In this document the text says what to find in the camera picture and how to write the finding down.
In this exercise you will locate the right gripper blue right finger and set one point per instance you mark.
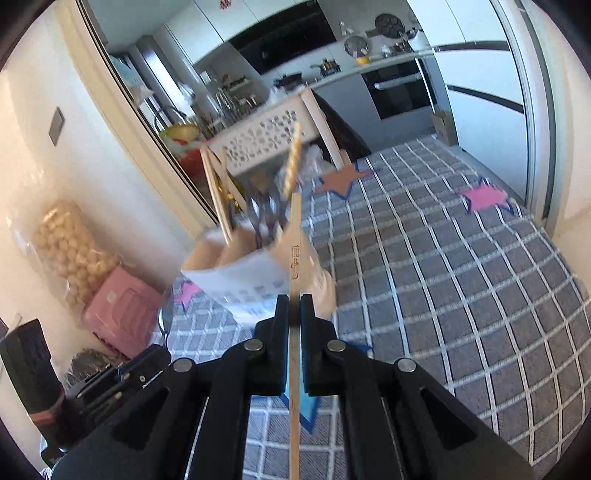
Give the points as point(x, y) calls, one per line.
point(398, 421)

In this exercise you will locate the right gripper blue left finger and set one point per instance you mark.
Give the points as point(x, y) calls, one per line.
point(191, 420)

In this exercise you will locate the white plastic utensil holder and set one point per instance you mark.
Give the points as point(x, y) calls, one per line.
point(238, 276)

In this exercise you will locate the wooden chopstick pair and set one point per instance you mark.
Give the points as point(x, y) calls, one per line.
point(290, 179)

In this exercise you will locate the pink plastic stool stack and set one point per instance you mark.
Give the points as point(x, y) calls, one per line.
point(123, 313)

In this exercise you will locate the bag of white balls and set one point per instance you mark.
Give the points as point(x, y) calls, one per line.
point(70, 255)

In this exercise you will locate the grey checked tablecloth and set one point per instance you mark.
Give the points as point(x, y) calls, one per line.
point(483, 300)

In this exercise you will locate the red basket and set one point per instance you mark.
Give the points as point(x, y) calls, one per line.
point(191, 163)

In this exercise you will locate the yellow green basin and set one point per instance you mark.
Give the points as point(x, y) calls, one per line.
point(181, 133)

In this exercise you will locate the white floral storage cart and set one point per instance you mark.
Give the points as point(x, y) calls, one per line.
point(267, 133)

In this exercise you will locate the cardboard box on floor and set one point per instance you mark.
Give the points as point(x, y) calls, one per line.
point(445, 127)

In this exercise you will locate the black built-in oven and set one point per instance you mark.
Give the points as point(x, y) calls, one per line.
point(400, 88)

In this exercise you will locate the white refrigerator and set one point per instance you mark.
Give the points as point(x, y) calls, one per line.
point(479, 71)

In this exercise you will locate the white upper cabinets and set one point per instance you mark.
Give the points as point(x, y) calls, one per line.
point(202, 26)

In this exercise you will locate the black range hood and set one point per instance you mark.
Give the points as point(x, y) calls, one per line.
point(283, 37)

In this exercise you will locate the grey wall switch plate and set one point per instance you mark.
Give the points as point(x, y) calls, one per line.
point(56, 126)

